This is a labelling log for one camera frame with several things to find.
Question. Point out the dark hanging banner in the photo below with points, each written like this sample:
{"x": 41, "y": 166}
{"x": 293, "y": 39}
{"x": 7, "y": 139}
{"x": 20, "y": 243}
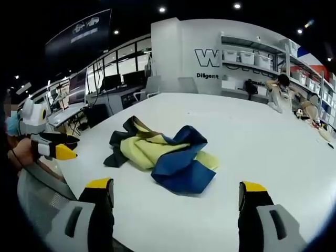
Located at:
{"x": 78, "y": 36}

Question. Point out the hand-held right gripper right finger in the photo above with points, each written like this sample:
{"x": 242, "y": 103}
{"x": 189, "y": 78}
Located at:
{"x": 253, "y": 210}

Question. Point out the white office chair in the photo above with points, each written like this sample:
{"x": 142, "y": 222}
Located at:
{"x": 149, "y": 88}

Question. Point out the white shelving unit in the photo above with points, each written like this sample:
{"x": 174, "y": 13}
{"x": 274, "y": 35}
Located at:
{"x": 288, "y": 65}

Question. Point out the grey mesh chair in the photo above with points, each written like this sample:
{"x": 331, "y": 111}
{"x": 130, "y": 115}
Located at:
{"x": 44, "y": 194}

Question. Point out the black wrist band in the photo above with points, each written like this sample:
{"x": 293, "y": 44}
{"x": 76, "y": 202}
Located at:
{"x": 16, "y": 157}

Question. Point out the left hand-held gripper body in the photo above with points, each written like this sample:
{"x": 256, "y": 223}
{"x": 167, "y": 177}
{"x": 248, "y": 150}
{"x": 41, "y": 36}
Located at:
{"x": 32, "y": 118}

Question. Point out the person's left hand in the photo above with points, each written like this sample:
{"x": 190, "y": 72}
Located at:
{"x": 25, "y": 151}

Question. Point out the blue face mask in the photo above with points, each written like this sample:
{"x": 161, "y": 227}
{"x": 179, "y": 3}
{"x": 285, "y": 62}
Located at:
{"x": 13, "y": 126}

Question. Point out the white desk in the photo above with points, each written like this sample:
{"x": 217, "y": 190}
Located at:
{"x": 68, "y": 111}

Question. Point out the large display screen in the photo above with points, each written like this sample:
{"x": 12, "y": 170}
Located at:
{"x": 77, "y": 86}

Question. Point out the black computer tower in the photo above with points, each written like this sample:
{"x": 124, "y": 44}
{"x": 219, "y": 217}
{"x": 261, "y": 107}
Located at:
{"x": 97, "y": 115}

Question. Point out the blue and yellow garment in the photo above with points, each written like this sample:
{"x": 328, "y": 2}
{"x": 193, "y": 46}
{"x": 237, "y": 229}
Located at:
{"x": 168, "y": 155}

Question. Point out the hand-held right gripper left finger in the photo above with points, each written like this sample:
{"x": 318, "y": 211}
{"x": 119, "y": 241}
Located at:
{"x": 99, "y": 210}

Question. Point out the black computer monitor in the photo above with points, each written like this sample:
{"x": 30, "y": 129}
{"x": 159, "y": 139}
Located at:
{"x": 113, "y": 82}
{"x": 134, "y": 78}

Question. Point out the white storage bin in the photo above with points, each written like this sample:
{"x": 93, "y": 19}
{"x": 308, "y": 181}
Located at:
{"x": 263, "y": 61}
{"x": 247, "y": 58}
{"x": 232, "y": 57}

